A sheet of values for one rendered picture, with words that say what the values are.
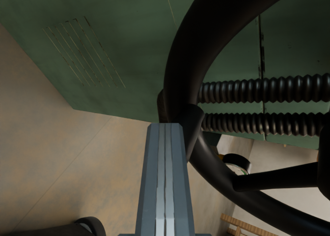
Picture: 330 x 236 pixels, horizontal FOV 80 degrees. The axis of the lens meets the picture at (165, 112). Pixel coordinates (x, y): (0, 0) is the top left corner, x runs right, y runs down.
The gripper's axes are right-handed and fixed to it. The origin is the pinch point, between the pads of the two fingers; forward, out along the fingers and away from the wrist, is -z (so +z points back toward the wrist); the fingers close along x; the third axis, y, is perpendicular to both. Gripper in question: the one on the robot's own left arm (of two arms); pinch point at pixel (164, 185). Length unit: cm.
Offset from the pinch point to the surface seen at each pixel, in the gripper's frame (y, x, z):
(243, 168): -26.1, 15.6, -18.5
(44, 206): -68, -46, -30
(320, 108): -10.7, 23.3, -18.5
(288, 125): -5.7, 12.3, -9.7
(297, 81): -0.8, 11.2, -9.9
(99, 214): -93, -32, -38
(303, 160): -273, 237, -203
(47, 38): -11, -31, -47
